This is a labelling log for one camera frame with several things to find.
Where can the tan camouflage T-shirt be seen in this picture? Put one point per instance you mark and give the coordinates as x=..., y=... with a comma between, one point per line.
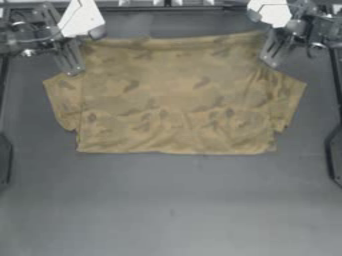
x=173, y=100

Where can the silver frame bracket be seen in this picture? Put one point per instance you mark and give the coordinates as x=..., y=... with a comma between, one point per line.
x=157, y=2
x=123, y=2
x=208, y=2
x=176, y=2

